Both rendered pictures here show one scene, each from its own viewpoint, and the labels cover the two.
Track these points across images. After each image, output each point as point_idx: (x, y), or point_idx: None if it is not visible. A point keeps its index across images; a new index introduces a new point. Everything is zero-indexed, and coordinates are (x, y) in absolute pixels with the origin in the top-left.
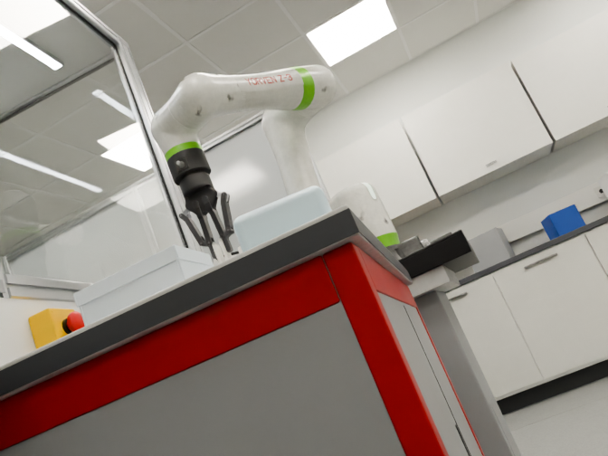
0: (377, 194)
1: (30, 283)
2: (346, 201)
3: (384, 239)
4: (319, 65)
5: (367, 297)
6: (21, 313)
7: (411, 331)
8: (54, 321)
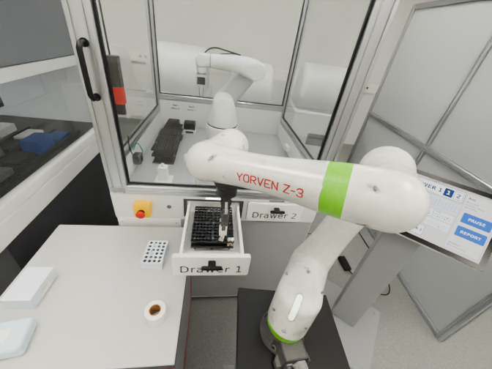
0: (302, 320)
1: (140, 189)
2: (276, 293)
3: (272, 330)
4: (398, 196)
5: None
6: (132, 198)
7: None
8: (134, 210)
